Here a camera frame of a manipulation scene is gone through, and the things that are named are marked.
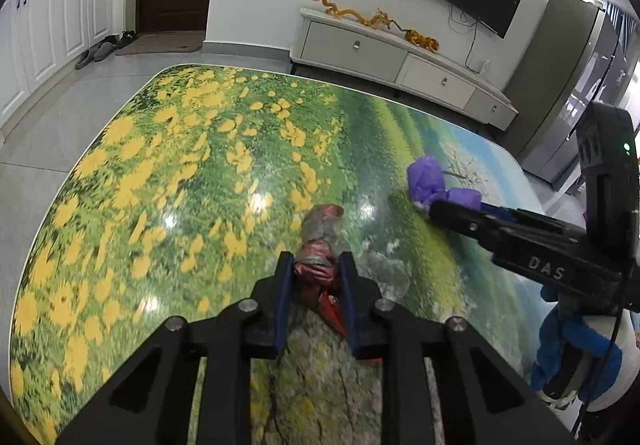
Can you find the grey refrigerator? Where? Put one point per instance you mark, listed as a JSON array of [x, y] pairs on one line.
[[560, 85]]

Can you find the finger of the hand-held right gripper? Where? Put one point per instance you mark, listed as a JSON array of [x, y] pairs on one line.
[[460, 222]]

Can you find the red snack wrapper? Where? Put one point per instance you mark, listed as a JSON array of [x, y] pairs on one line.
[[320, 235]]

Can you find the person's right hand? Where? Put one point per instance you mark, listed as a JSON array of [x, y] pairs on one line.
[[565, 345]]

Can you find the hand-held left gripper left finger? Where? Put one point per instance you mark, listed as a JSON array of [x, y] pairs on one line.
[[284, 290]]

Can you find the white power strip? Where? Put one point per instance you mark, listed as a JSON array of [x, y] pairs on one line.
[[483, 67]]

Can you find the gold dragon figurine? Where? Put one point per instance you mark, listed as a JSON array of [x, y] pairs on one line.
[[355, 15]]

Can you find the blue striped curtain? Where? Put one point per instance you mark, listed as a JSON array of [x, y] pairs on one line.
[[620, 25]]

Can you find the white television cabinet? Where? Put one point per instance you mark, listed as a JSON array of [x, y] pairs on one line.
[[360, 50]]

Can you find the purple glove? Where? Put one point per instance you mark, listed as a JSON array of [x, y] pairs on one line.
[[425, 180]]

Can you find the dark shoes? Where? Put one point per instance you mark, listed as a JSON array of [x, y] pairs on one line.
[[127, 39]]

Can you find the white cupboard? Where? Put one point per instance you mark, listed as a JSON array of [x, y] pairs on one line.
[[45, 35]]

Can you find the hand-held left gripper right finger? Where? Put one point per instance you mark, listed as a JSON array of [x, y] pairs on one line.
[[347, 290]]

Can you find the grey slippers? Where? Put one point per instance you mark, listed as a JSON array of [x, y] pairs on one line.
[[97, 52]]

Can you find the gold tiger figurine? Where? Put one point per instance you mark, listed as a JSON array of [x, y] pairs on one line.
[[422, 40]]

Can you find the brown doormat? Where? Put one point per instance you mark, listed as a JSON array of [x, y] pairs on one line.
[[160, 44]]

